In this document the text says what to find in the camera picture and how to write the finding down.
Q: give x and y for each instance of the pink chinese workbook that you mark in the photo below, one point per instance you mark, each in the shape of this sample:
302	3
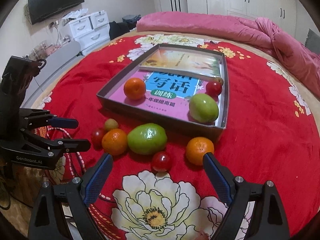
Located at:
166	94

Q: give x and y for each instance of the white drawer cabinet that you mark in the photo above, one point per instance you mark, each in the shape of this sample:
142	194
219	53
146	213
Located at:
90	31

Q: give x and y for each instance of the gray shallow cardboard box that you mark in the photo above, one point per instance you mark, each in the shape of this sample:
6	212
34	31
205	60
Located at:
212	130

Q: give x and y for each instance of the white wardrobe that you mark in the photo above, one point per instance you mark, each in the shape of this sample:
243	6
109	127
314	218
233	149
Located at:
281	12

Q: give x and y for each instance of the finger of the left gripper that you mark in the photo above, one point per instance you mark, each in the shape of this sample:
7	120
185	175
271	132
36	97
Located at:
62	122
67	146

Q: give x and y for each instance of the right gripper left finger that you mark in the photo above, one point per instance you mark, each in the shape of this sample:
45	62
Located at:
48	219

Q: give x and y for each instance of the red floral blanket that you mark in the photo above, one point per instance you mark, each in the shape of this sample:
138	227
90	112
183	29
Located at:
271	134

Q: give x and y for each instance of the black clothes pile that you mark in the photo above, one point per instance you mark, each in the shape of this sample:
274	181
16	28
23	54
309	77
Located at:
128	23

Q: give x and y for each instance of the gray padded headboard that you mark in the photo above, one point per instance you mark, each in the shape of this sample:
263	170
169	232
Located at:
313	42

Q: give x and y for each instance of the red cherry tomato by longan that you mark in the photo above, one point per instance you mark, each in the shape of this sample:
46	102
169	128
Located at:
213	88

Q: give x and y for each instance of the red tomato front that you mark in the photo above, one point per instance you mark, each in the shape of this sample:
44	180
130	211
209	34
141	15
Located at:
161	162

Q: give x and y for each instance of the large green apple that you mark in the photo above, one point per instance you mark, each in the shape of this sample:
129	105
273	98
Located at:
147	139

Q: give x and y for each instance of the small orange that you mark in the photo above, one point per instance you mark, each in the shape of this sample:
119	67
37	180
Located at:
197	148

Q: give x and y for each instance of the yellow-brown kiwi fruit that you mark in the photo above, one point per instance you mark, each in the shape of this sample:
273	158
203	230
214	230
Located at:
110	124

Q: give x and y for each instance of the pink quilt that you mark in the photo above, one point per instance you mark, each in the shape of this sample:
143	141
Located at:
260	33

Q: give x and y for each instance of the small brown longan in box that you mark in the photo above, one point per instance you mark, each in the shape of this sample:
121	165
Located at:
219	80

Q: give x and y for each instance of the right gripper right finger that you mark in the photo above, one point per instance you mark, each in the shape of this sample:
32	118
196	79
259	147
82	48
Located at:
268	219

